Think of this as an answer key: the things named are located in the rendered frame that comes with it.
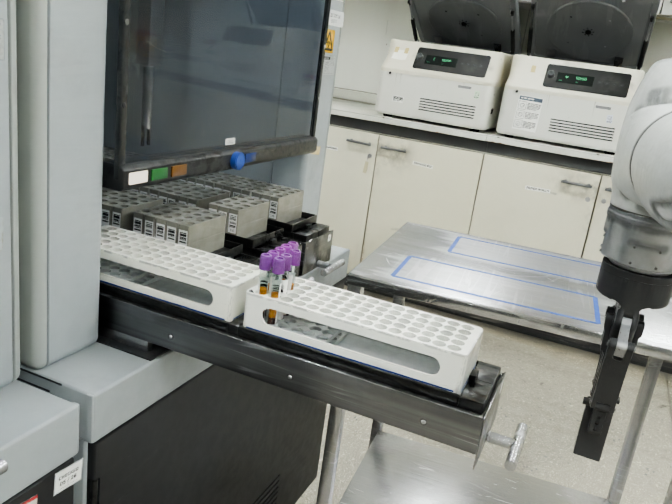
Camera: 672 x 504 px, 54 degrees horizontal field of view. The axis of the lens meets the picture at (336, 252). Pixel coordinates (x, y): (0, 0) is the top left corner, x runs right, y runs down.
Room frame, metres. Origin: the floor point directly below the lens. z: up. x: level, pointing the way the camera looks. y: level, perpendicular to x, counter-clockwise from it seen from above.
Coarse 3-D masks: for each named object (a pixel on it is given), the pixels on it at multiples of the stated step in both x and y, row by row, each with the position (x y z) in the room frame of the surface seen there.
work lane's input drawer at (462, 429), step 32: (128, 320) 0.85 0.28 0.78; (160, 320) 0.83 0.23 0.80; (192, 320) 0.82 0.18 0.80; (224, 320) 0.81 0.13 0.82; (192, 352) 0.81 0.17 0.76; (224, 352) 0.79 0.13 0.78; (256, 352) 0.77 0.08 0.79; (288, 352) 0.77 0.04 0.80; (320, 352) 0.75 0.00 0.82; (288, 384) 0.75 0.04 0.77; (320, 384) 0.74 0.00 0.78; (352, 384) 0.72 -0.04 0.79; (384, 384) 0.71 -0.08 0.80; (416, 384) 0.71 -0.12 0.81; (480, 384) 0.72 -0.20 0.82; (384, 416) 0.71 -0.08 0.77; (416, 416) 0.69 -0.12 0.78; (448, 416) 0.68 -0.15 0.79; (480, 416) 0.67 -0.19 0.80; (480, 448) 0.68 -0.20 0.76; (512, 448) 0.70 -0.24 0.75
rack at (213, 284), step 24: (120, 240) 0.94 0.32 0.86; (144, 240) 0.96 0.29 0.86; (120, 264) 0.94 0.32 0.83; (144, 264) 0.86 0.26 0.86; (168, 264) 0.87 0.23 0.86; (192, 264) 0.88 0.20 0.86; (216, 264) 0.89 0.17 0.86; (240, 264) 0.91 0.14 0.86; (144, 288) 0.86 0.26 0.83; (168, 288) 0.92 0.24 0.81; (192, 288) 0.93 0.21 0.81; (216, 288) 0.82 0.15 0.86; (240, 288) 0.83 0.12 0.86; (216, 312) 0.82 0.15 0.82; (240, 312) 0.83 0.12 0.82
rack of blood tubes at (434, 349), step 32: (256, 288) 0.82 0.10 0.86; (320, 288) 0.86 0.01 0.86; (256, 320) 0.79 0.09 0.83; (288, 320) 0.82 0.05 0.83; (320, 320) 0.76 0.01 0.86; (352, 320) 0.77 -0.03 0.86; (384, 320) 0.77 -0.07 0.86; (416, 320) 0.79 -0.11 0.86; (448, 320) 0.80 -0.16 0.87; (352, 352) 0.74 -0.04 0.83; (384, 352) 0.80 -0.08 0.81; (416, 352) 0.81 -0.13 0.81; (448, 352) 0.70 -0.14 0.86; (448, 384) 0.70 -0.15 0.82
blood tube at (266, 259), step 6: (264, 258) 0.79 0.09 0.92; (270, 258) 0.80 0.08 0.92; (264, 264) 0.79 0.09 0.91; (270, 264) 0.80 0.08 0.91; (264, 270) 0.79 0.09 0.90; (264, 276) 0.80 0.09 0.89; (264, 282) 0.80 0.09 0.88; (258, 288) 0.80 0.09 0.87; (264, 288) 0.80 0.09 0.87; (264, 294) 0.80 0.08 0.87; (264, 312) 0.80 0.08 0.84; (264, 318) 0.81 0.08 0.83
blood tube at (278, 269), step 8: (280, 264) 0.79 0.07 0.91; (272, 272) 0.79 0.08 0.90; (280, 272) 0.79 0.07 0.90; (272, 280) 0.79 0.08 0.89; (280, 280) 0.79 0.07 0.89; (272, 288) 0.79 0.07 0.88; (280, 288) 0.79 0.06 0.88; (272, 296) 0.79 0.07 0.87; (272, 312) 0.79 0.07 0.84; (272, 320) 0.79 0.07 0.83
